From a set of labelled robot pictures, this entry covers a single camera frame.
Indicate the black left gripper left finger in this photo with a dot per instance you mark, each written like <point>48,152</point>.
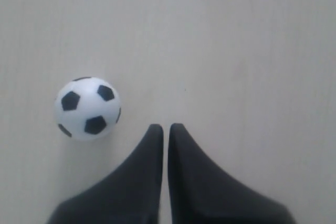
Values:
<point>130,194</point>

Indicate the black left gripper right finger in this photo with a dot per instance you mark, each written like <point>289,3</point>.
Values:
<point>201,192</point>

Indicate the black and white mini football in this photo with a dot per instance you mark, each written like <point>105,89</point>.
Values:
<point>87,109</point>

